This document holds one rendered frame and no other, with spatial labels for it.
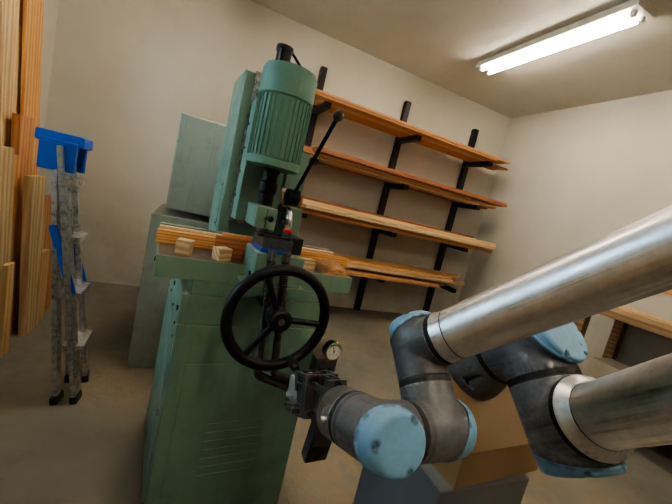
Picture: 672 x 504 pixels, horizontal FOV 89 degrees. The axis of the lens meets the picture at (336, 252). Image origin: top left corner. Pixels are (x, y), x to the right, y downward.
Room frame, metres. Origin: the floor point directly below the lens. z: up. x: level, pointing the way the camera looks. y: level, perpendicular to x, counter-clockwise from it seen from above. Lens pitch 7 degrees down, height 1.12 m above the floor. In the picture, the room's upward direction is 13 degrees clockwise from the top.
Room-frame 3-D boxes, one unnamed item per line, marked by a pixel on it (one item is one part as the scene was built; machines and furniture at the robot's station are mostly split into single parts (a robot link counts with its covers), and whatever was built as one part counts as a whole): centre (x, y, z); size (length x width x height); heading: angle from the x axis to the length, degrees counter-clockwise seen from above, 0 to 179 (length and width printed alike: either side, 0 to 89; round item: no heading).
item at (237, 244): (1.05, 0.25, 0.93); 0.24 x 0.01 x 0.06; 119
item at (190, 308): (1.25, 0.33, 0.76); 0.57 x 0.45 x 0.09; 29
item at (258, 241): (0.98, 0.17, 0.99); 0.13 x 0.11 x 0.06; 119
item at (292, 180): (1.41, 0.24, 1.23); 0.09 x 0.08 x 0.15; 29
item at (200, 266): (1.05, 0.21, 0.87); 0.61 x 0.30 x 0.06; 119
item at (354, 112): (3.69, -0.52, 1.20); 2.71 x 0.56 x 2.40; 114
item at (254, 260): (0.98, 0.17, 0.91); 0.15 x 0.14 x 0.09; 119
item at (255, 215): (1.16, 0.28, 1.03); 0.14 x 0.07 x 0.09; 29
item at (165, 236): (1.16, 0.24, 0.92); 0.67 x 0.02 x 0.04; 119
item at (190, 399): (1.25, 0.33, 0.36); 0.58 x 0.45 x 0.71; 29
